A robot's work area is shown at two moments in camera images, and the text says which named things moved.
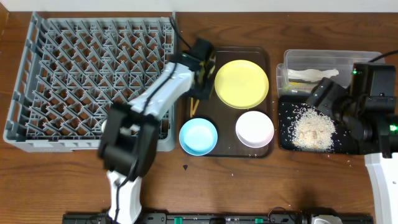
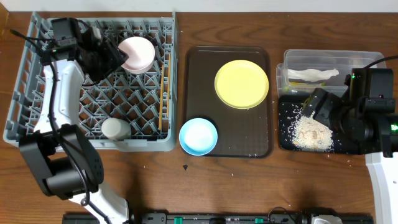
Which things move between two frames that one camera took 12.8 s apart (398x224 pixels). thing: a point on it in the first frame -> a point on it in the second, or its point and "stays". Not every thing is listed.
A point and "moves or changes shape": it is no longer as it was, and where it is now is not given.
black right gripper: [323, 96] -> [330, 102]
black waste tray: [306, 128] stays
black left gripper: [203, 90] -> [106, 55]
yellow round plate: [241, 84] stays
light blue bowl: [198, 136] stays
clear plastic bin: [303, 70] stays
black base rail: [210, 218] stays
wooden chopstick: [191, 107] moves or changes shape
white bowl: [254, 129] -> [141, 53]
